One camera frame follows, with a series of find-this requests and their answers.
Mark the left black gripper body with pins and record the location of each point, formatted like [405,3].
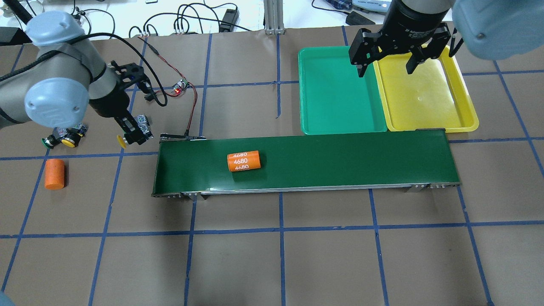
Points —
[109,104]

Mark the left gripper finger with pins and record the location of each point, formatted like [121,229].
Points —
[132,132]

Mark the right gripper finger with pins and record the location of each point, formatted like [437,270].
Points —
[363,62]
[418,56]

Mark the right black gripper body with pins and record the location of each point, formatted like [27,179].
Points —
[414,21]

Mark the yellow push button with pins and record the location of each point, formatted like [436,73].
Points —
[73,135]
[145,126]

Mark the orange cylinder labelled 4680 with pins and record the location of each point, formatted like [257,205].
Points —
[242,161]

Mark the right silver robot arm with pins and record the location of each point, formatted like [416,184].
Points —
[491,30]

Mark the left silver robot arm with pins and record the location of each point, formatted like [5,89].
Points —
[67,77]

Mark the blue teach pendant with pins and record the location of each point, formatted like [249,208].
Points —
[380,6]

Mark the yellow tray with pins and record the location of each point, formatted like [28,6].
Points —
[433,96]

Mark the green tray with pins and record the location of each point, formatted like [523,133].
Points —
[333,98]

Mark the small controller circuit board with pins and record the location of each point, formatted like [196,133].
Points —
[180,87]

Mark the blue plaid umbrella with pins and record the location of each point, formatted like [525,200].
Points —
[340,4]

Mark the green conveyor belt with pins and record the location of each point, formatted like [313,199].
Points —
[417,159]

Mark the plain orange cylinder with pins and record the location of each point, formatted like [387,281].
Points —
[54,174]

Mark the black power adapter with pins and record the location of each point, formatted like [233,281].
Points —
[229,20]

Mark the aluminium frame post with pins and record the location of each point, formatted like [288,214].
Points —
[273,17]

